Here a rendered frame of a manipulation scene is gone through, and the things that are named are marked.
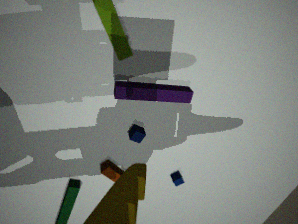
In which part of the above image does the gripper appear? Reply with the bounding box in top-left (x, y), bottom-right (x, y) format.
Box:
top-left (83, 163), bottom-right (147, 224)

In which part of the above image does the dark blue block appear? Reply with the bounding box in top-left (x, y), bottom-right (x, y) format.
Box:
top-left (128, 124), bottom-right (146, 143)
top-left (170, 171), bottom-right (184, 186)

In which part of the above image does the orange rectangular block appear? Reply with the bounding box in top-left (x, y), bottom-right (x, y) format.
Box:
top-left (100, 159), bottom-right (124, 182)

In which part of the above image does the lime green rod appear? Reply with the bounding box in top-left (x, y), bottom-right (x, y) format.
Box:
top-left (93, 0), bottom-right (133, 61)

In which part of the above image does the purple rod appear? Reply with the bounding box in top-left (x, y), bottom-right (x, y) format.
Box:
top-left (114, 81), bottom-right (194, 103)

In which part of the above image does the dark green rod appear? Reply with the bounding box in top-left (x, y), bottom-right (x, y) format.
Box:
top-left (55, 179), bottom-right (80, 224)

